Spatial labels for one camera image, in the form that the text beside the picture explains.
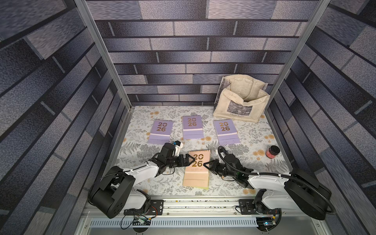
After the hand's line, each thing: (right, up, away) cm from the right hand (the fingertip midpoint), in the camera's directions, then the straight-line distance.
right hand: (202, 164), depth 82 cm
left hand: (-7, +2, +2) cm, 7 cm away
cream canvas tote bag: (+27, +41, +13) cm, 51 cm away
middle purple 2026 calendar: (-5, +20, +24) cm, 32 cm away
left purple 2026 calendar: (-28, +17, +21) cm, 39 cm away
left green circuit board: (-31, -25, -11) cm, 41 cm away
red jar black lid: (+43, +6, +5) cm, 44 cm away
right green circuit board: (+30, -25, -11) cm, 41 cm away
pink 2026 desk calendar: (-3, -6, +1) cm, 7 cm away
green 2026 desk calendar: (+1, -12, -3) cm, 12 cm away
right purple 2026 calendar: (+19, +17, +21) cm, 34 cm away
